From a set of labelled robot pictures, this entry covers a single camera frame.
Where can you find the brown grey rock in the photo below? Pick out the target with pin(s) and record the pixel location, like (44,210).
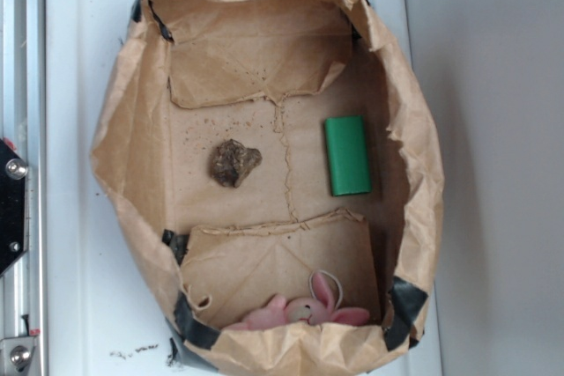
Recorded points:
(232,162)

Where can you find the green rectangular block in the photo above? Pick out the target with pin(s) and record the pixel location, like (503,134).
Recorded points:
(347,155)

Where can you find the brown paper bag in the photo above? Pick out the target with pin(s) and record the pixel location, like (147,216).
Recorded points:
(193,74)

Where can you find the pink plush bunny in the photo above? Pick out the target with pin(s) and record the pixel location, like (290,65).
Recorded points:
(322,306)

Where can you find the black mounting plate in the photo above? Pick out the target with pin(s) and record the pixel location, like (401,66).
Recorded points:
(13,213)

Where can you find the aluminium frame rail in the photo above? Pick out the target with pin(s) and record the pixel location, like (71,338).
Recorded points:
(23,287)

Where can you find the silver corner bracket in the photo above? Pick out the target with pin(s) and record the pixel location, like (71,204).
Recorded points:
(17,355)

